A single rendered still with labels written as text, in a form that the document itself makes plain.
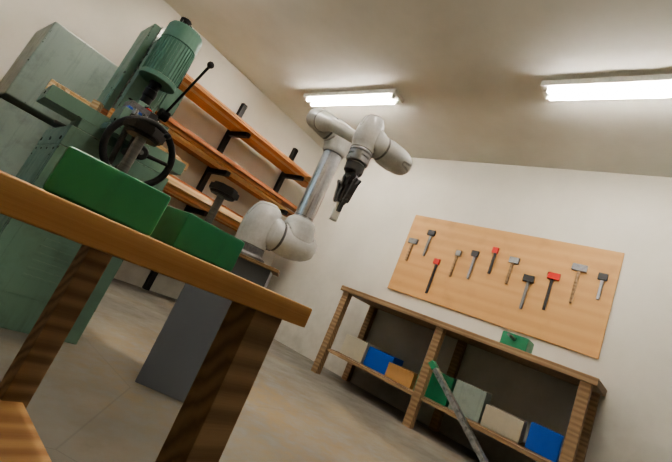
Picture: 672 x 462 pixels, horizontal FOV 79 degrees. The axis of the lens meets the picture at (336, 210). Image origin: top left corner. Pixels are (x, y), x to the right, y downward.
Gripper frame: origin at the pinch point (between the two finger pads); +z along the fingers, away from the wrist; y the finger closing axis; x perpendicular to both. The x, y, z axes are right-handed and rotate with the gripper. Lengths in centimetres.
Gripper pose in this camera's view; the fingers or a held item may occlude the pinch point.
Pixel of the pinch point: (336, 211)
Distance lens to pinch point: 151.6
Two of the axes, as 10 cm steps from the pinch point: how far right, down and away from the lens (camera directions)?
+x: 7.4, 4.5, 5.0
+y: 5.6, 0.0, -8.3
